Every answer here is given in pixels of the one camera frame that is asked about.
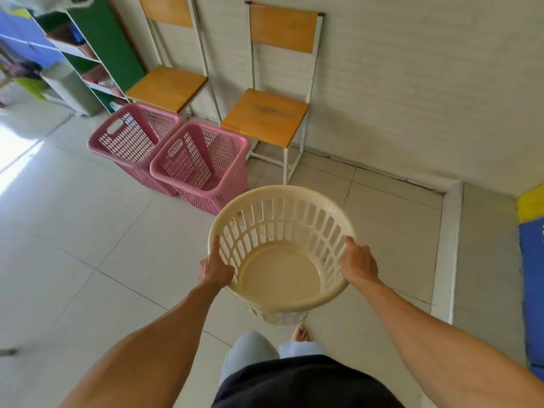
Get person's left hand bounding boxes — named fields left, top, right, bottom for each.
left=197, top=235, right=235, bottom=290

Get person's right hand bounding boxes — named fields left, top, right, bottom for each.
left=339, top=236, right=379, bottom=288

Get cream round laundry basket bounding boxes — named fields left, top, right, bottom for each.
left=207, top=185, right=358, bottom=327

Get pink square laundry basket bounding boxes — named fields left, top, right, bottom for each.
left=149, top=121, right=252, bottom=216
left=88, top=103, right=184, bottom=197

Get wooden chair white metal frame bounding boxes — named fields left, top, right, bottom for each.
left=220, top=0, right=325, bottom=186
left=125, top=0, right=222, bottom=124

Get person's left forearm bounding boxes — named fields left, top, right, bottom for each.
left=59, top=282, right=222, bottom=408

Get person's right forearm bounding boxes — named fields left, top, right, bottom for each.
left=361, top=279, right=544, bottom=408

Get person's grey trousers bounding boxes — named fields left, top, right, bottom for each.
left=219, top=331, right=326, bottom=383

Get person's black shirt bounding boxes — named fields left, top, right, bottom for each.
left=211, top=354, right=405, bottom=408

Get grey concrete step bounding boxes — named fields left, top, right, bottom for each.
left=431, top=182, right=528, bottom=366

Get small pink storage tray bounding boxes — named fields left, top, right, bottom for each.
left=83, top=65, right=124, bottom=96
left=46, top=25, right=96, bottom=60

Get grey plastic trash bin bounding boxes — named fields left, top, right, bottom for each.
left=40, top=63, right=105, bottom=117

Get green and white shelf unit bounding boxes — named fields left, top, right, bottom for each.
left=27, top=0, right=147, bottom=115

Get blue cabinet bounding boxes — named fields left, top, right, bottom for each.
left=0, top=10, right=65, bottom=69

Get white plastic bag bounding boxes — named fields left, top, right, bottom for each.
left=32, top=0, right=101, bottom=13

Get yellow wall pillar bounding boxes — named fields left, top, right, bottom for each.
left=517, top=184, right=544, bottom=224

